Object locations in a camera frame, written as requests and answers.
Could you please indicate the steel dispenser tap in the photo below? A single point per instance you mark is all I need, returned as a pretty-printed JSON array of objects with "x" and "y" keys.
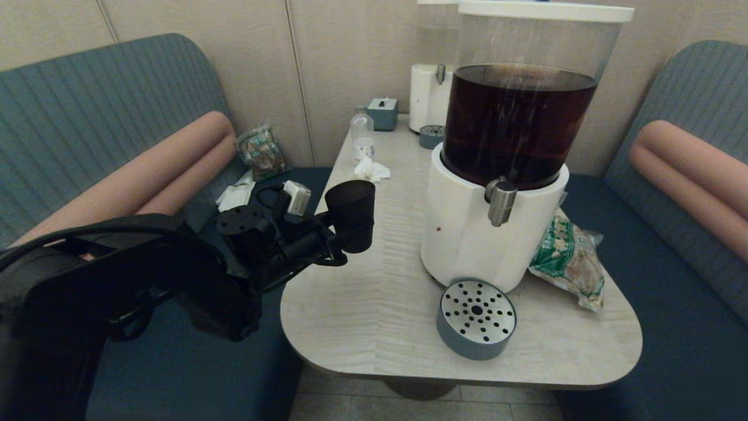
[
  {"x": 440, "y": 74},
  {"x": 501, "y": 202}
]

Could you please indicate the brown green snack bag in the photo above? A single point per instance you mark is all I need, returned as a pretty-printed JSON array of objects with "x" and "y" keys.
[{"x": 261, "y": 153}]

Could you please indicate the bronze table pedestal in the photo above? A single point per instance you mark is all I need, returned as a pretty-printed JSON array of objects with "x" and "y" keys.
[{"x": 419, "y": 390}]

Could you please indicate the green white snack bag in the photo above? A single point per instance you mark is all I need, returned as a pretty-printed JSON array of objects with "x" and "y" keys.
[{"x": 568, "y": 263}]

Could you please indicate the clear water beverage dispenser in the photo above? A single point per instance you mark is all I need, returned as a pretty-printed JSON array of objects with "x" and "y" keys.
[{"x": 425, "y": 100}]

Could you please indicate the round grey drip tray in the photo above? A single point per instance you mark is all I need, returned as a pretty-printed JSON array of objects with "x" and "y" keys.
[
  {"x": 430, "y": 140},
  {"x": 467, "y": 344}
]

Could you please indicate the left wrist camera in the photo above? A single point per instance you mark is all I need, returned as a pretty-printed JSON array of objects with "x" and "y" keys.
[{"x": 298, "y": 199}]

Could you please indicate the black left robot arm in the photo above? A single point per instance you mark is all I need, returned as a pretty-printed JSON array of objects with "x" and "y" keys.
[{"x": 87, "y": 280}]

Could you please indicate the dark tea beverage dispenser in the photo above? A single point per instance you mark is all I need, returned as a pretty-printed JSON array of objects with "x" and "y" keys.
[{"x": 461, "y": 234}]

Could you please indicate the black plastic cup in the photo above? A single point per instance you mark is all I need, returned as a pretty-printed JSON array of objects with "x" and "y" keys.
[{"x": 352, "y": 213}]

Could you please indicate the teal left booth bench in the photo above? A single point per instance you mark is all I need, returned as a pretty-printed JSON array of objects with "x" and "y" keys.
[{"x": 87, "y": 117}]

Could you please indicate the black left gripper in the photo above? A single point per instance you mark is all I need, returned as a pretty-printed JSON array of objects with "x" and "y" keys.
[{"x": 304, "y": 245}]

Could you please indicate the crumpled white tissue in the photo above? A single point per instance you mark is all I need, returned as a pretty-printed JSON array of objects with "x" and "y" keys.
[{"x": 371, "y": 169}]

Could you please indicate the white napkin pack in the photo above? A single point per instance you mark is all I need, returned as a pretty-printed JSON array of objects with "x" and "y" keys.
[{"x": 234, "y": 196}]

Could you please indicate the clear plastic bottle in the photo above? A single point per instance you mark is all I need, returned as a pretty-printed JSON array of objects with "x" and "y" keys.
[{"x": 362, "y": 135}]

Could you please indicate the teal booth bench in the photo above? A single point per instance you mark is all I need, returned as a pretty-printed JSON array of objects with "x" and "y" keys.
[
  {"x": 87, "y": 117},
  {"x": 672, "y": 292}
]

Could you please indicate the teal right booth bench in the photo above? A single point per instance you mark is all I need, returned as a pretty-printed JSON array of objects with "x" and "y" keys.
[{"x": 672, "y": 292}]

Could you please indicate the pink left bolster cushion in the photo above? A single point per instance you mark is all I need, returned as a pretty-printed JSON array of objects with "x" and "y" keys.
[{"x": 152, "y": 175}]

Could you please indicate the pink right bolster cushion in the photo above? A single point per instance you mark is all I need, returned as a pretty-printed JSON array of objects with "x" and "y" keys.
[{"x": 695, "y": 174}]

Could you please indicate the pink bolster cushion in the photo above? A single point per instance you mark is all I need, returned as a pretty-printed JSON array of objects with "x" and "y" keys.
[
  {"x": 695, "y": 174},
  {"x": 152, "y": 175}
]

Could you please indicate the grey blue tissue box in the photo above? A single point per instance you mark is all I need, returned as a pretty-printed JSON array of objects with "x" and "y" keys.
[{"x": 383, "y": 115}]

